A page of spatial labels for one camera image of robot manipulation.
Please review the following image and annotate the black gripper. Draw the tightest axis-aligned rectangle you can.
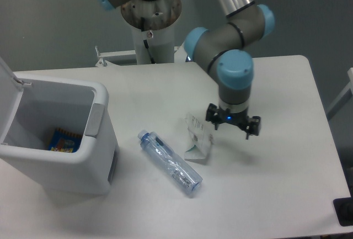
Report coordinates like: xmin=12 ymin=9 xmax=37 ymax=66
xmin=205 ymin=103 xmax=261 ymax=140

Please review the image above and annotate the white paper carton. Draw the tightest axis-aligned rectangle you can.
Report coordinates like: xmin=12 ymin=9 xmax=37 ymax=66
xmin=184 ymin=113 xmax=214 ymax=164

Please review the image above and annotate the clear plastic bottle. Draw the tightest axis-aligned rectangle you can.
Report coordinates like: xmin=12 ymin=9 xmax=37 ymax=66
xmin=138 ymin=130 xmax=203 ymax=196

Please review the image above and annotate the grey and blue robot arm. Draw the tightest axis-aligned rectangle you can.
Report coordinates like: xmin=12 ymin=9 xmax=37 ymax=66
xmin=98 ymin=0 xmax=275 ymax=136

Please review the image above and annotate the white plastic trash can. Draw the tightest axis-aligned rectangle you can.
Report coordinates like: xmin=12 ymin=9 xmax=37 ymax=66
xmin=1 ymin=73 xmax=118 ymax=194

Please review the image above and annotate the black object at table corner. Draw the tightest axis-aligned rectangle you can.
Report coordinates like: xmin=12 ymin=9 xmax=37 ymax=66
xmin=333 ymin=197 xmax=352 ymax=227

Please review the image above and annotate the blue snack wrapper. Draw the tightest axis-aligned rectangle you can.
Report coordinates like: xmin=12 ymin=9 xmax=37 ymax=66
xmin=47 ymin=128 xmax=82 ymax=153

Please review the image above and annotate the white frame at right edge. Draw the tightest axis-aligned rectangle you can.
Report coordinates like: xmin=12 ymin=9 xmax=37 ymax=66
xmin=326 ymin=67 xmax=352 ymax=120

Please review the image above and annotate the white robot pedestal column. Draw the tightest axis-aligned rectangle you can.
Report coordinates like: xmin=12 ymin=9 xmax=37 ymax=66
xmin=121 ymin=0 xmax=182 ymax=65

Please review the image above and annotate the black cable on pedestal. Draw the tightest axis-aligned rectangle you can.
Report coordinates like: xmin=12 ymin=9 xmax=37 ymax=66
xmin=140 ymin=17 xmax=156 ymax=64

